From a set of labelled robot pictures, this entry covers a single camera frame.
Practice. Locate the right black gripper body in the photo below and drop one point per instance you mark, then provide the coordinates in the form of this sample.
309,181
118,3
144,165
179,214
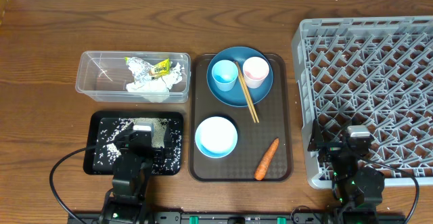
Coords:
331,148

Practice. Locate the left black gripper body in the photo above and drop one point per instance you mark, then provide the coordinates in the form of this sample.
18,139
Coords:
159,155

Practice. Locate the pink cup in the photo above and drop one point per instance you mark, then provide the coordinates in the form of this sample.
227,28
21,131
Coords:
255,71

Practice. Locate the light blue cup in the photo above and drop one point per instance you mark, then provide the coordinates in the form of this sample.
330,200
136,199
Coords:
224,74

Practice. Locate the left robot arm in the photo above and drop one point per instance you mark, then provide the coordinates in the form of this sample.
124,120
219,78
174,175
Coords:
125,202

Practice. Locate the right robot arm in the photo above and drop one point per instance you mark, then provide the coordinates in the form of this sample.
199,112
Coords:
359,189

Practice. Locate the black waste tray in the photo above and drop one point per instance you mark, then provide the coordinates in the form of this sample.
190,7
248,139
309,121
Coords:
94,125

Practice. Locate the grey dishwasher rack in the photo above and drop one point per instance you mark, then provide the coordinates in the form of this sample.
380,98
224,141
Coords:
378,72

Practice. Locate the clear plastic waste bin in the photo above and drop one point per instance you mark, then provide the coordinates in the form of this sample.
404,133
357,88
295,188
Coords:
103,75

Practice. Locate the pile of rice grains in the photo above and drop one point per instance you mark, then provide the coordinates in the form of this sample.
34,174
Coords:
110,128

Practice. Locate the brown serving tray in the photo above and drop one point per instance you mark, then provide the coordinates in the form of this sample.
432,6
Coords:
254,139

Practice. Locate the crumpled white tissue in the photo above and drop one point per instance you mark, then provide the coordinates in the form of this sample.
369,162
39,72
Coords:
157,90

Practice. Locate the orange carrot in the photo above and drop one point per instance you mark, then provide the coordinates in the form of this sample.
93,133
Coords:
263,166

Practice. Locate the crumpled silver foil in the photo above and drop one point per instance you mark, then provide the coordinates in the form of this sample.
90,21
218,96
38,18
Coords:
139,68

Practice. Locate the yellow snack wrapper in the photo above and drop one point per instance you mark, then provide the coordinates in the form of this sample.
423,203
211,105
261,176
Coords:
160,69

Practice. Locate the light blue bowl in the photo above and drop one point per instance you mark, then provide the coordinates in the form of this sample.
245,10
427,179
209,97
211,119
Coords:
216,137

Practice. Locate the wooden chopstick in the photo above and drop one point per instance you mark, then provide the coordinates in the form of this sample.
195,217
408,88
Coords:
245,88
248,92

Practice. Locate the dark blue plate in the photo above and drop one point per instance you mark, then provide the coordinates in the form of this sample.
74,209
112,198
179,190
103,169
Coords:
235,96

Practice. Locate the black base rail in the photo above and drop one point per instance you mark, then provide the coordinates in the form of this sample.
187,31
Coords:
201,218

